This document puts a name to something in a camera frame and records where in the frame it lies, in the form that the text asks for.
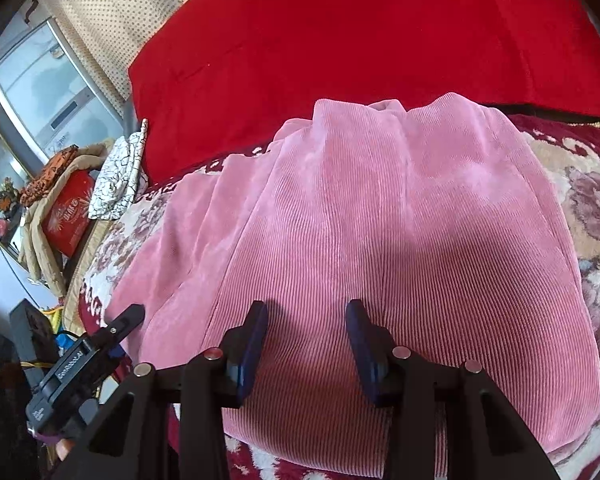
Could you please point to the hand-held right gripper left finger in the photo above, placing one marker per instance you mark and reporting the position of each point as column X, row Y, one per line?
column 252, row 350

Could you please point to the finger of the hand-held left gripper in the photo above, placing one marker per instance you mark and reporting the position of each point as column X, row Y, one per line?
column 125, row 317

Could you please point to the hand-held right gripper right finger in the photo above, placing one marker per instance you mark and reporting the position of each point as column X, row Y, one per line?
column 360, row 350

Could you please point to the black box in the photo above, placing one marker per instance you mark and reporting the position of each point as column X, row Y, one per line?
column 27, row 330

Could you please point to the blue and yellow bag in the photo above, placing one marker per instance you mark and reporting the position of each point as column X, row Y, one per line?
column 55, row 317

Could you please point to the beige garment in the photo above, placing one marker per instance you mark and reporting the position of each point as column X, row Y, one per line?
column 47, row 262

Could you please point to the red cardboard box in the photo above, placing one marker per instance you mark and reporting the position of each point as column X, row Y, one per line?
column 67, row 220

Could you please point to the white crackle patterned cloth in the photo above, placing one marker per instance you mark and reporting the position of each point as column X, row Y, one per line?
column 120, row 175

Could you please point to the orange patterned cloth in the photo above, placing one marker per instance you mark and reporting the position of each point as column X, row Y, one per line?
column 50, row 175

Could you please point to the orange artificial flowers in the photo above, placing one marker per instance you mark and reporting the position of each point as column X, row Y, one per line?
column 2, row 195

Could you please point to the silver refrigerator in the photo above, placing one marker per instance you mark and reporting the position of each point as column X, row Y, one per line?
column 35, row 80

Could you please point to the floral red beige blanket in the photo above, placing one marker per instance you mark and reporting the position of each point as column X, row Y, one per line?
column 595, row 210

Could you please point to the beige dotted curtain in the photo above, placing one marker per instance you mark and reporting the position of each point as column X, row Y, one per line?
column 110, row 10

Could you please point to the red plush blanket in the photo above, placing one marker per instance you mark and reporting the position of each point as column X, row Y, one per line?
column 355, row 35

